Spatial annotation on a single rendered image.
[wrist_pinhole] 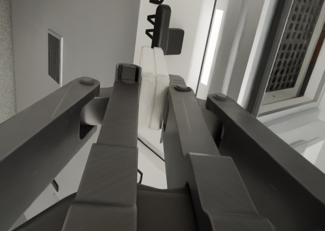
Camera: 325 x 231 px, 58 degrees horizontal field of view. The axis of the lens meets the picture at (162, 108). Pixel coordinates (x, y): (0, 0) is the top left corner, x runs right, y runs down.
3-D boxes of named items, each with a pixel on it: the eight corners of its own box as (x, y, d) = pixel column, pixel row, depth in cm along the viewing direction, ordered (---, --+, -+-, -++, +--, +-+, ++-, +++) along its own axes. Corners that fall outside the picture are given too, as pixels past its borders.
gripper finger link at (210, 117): (169, 105, 13) (233, 113, 13) (163, 72, 18) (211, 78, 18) (164, 134, 14) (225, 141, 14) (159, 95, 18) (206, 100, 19)
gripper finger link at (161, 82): (155, 76, 14) (170, 78, 14) (152, 46, 21) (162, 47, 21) (147, 130, 16) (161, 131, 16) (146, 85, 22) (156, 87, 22)
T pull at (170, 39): (146, 73, 32) (153, 77, 32) (155, 2, 30) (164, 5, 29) (170, 71, 35) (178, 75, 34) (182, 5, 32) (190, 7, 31)
